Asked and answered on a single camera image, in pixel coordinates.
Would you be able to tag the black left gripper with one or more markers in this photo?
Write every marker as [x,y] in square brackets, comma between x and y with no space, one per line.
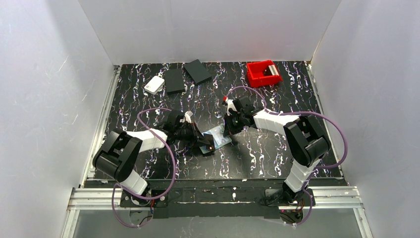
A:
[195,134]

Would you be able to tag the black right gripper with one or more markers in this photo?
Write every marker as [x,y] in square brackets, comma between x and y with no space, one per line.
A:
[231,124]

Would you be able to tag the mint green card holder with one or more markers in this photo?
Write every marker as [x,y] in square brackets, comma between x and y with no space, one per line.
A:
[219,139]

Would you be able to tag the white striped credit card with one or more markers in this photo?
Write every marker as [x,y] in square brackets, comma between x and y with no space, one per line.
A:
[272,70]

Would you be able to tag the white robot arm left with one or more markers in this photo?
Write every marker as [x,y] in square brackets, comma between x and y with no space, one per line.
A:
[117,156]

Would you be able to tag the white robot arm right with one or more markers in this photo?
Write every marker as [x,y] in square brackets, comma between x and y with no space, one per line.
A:
[307,141]

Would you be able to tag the dark striped credit card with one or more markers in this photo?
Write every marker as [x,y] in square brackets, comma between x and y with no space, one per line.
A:
[208,144]

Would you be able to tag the black flat box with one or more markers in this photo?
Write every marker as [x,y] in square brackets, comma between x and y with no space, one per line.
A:
[174,81]

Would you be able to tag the black flat box angled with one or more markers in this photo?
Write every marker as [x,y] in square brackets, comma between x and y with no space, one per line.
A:
[197,72]

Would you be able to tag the white small box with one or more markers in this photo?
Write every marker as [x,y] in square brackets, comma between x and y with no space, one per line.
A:
[154,85]

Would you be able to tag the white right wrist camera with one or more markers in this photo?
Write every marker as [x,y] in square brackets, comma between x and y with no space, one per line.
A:
[230,107]

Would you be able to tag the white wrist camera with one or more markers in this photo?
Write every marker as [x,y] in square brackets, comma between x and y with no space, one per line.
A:
[187,117]
[230,107]

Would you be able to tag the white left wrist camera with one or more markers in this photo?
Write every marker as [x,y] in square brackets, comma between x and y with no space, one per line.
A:
[187,117]

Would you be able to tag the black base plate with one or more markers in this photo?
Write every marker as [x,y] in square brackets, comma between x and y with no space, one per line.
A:
[226,198]

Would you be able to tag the aluminium rail frame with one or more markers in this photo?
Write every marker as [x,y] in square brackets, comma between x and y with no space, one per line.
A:
[338,213]

